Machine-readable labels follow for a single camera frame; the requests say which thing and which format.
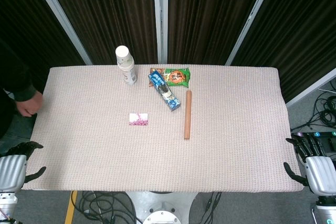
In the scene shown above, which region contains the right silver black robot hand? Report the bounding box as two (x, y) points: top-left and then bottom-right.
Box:
(283, 133), (336, 196)

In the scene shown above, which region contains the bystander black sleeve forearm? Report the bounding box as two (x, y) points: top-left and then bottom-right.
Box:
(0, 45), (38, 141)

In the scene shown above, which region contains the yellow floor tape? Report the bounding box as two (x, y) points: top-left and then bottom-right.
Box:
(64, 191), (79, 224)

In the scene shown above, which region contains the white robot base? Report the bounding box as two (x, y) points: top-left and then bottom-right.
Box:
(125, 191), (197, 224)

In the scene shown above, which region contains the grey partition frame post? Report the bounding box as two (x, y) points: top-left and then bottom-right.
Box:
(28, 0), (93, 66)
(153, 0), (169, 65)
(225, 0), (278, 66)

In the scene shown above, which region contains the blue cookie box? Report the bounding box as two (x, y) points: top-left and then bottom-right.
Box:
(148, 68), (182, 112)

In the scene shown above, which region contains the pink woven tablecloth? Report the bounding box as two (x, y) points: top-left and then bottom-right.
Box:
(20, 64), (306, 193)

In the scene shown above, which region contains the bystander bare hand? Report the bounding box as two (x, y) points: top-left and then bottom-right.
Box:
(16, 90), (44, 116)

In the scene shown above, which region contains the wooden rolling pin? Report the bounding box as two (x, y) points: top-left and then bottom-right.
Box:
(183, 90), (193, 141)

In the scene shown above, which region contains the black box with coloured buttons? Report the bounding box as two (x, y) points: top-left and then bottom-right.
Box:
(292, 131), (336, 158)

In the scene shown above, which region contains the black cable with connector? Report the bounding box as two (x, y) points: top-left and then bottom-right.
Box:
(203, 191), (223, 221)

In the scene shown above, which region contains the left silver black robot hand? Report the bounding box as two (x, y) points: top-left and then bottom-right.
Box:
(0, 141), (47, 191)

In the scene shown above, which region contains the flower print paper cup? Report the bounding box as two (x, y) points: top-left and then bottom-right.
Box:
(115, 45), (135, 69)

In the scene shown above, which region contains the brown snack packet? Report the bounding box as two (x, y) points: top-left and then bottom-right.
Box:
(149, 68), (166, 88)

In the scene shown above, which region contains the green snack packet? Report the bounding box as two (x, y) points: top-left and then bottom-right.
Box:
(163, 67), (191, 89)

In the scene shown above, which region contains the pink floral card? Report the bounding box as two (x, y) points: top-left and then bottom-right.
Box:
(129, 112), (149, 126)

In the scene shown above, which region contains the black floor cable bundle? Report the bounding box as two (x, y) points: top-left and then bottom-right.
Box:
(75, 191), (138, 224)
(290, 80), (336, 132)

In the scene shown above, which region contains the grey partition frame rail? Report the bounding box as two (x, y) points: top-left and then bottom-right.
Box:
(285, 68), (336, 108)

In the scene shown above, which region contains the dark curtain partition panel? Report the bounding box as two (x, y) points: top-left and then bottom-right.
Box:
(230, 0), (336, 103)
(0, 0), (87, 65)
(167, 0), (270, 65)
(43, 0), (159, 65)

